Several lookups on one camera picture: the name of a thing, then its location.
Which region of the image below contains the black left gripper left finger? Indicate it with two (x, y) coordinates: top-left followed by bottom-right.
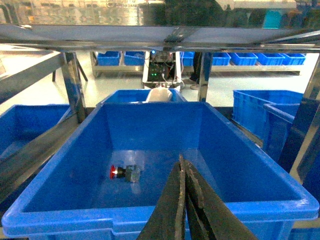
(137, 154), (186, 240)

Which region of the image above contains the blue bin for red buttons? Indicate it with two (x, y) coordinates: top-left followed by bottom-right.
(1, 102), (319, 240)

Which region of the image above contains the electronics control cabinet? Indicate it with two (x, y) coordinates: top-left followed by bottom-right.
(142, 50), (183, 91)

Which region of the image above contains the blue bin behind red bin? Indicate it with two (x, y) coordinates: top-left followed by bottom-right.
(97, 88), (187, 105)

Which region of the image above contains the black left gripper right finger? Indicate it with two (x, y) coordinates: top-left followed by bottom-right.
(184, 160), (257, 240)

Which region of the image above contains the blue bin far left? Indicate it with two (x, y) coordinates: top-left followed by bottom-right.
(0, 104), (70, 161)

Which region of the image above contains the red mushroom push button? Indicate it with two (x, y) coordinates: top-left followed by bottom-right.
(109, 164), (141, 183)

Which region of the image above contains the blue bin right side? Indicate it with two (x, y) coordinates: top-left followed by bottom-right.
(231, 89), (305, 156)

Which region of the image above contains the white rounded object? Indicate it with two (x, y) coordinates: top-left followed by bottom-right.
(145, 87), (173, 103)

